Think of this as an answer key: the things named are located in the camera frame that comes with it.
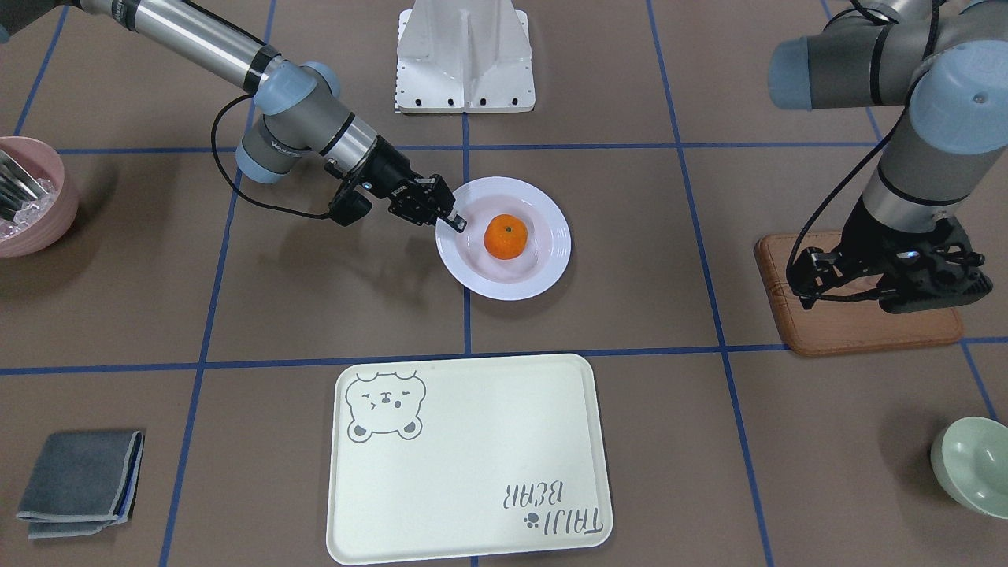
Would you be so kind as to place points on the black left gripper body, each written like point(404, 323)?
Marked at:
point(865, 253)

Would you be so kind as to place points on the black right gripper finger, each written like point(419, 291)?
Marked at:
point(444, 204)

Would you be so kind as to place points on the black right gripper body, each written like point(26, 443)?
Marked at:
point(387, 173)

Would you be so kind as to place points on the white round plate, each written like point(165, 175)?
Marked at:
point(541, 263)

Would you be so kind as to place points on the orange fruit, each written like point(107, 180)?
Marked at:
point(505, 237)

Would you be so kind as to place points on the cream bear tray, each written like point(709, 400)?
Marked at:
point(441, 459)

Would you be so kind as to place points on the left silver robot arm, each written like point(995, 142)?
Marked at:
point(948, 74)

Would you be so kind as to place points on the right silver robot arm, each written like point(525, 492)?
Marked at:
point(300, 113)

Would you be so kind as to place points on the wooden cutting board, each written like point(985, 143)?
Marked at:
point(836, 328)

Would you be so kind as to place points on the green ceramic bowl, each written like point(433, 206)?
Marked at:
point(969, 459)

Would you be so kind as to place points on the pink bowl with ice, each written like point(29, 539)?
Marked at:
point(41, 161)

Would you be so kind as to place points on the metal scoop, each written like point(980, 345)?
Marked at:
point(23, 197)

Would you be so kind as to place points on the grey folded cloth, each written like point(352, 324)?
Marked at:
point(81, 483)

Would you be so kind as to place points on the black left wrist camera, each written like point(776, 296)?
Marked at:
point(934, 270)

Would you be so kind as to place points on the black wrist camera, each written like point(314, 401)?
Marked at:
point(348, 205)
point(934, 270)

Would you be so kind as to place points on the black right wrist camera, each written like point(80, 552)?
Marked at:
point(348, 205)

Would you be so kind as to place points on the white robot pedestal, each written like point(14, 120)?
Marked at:
point(464, 57)

